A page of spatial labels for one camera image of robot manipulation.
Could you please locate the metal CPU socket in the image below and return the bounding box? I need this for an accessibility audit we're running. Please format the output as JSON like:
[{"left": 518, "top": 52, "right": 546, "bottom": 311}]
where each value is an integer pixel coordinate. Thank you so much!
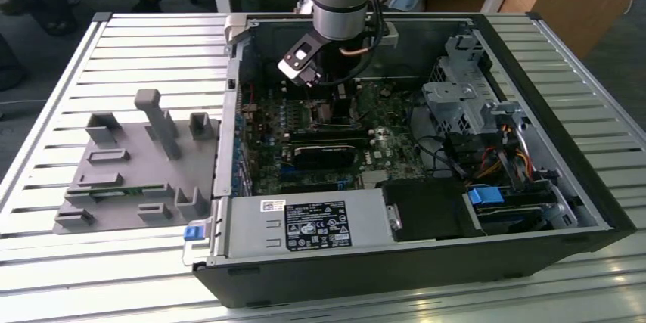
[{"left": 313, "top": 101, "right": 361, "bottom": 130}]

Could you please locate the black plastic cover box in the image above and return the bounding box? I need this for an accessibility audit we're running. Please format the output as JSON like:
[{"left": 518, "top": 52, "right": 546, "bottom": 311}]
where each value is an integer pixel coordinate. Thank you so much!
[{"left": 381, "top": 178, "right": 483, "bottom": 243}]

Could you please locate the black graphics card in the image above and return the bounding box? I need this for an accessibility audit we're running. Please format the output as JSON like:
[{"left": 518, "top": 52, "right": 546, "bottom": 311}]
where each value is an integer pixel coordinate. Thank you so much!
[{"left": 291, "top": 143, "right": 358, "bottom": 171}]

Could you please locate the silver metal drive cage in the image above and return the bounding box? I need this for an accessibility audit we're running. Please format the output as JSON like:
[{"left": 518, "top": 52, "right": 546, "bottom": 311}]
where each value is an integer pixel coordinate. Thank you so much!
[{"left": 418, "top": 31, "right": 531, "bottom": 142}]

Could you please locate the green motherboard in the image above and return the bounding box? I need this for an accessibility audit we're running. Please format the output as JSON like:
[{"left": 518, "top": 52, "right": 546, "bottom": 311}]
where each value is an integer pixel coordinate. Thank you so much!
[{"left": 239, "top": 80, "right": 435, "bottom": 195}]

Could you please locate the silver finned heat sink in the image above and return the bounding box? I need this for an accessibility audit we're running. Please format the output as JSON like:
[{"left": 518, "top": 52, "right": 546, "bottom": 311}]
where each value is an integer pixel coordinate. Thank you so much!
[{"left": 362, "top": 170, "right": 389, "bottom": 188}]

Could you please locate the blue plastic disk carrier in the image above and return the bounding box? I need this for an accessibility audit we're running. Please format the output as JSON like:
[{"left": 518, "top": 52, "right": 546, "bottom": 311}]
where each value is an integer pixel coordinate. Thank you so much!
[{"left": 467, "top": 185, "right": 505, "bottom": 207}]

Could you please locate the silver power supply unit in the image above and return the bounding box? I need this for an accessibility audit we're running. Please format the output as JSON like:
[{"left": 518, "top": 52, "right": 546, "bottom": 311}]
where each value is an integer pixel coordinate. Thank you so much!
[{"left": 222, "top": 188, "right": 395, "bottom": 259}]

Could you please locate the grey parts rack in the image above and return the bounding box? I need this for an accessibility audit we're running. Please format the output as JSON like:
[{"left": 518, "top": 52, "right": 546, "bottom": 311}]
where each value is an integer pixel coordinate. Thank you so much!
[{"left": 52, "top": 88, "right": 223, "bottom": 237}]

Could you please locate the green RAM stick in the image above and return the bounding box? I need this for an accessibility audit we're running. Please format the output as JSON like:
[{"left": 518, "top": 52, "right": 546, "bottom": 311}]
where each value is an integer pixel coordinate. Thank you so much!
[{"left": 90, "top": 185, "right": 168, "bottom": 197}]

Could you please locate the black open PC case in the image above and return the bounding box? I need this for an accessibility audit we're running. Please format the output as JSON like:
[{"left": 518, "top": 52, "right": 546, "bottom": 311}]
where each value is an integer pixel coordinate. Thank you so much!
[{"left": 191, "top": 12, "right": 637, "bottom": 309}]

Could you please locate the white cased wrist camera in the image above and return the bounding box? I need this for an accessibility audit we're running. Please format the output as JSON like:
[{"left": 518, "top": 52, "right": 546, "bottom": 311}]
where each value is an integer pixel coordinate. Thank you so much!
[{"left": 275, "top": 34, "right": 325, "bottom": 88}]

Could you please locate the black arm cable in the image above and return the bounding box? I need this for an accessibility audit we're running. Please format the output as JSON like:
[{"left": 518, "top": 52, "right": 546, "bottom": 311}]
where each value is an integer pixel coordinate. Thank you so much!
[{"left": 338, "top": 0, "right": 390, "bottom": 85}]

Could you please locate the grey case release handle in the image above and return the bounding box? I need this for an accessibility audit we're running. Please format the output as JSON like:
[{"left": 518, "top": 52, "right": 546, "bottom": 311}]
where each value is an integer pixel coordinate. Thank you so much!
[{"left": 223, "top": 14, "right": 254, "bottom": 46}]

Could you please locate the black wire bundle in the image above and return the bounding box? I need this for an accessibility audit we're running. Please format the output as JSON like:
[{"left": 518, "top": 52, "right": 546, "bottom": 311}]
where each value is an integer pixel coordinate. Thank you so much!
[{"left": 411, "top": 132, "right": 486, "bottom": 182}]

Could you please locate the orange yellow wire bundle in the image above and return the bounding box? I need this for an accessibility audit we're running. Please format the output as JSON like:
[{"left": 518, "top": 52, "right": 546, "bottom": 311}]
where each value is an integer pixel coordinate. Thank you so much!
[{"left": 477, "top": 148, "right": 537, "bottom": 180}]

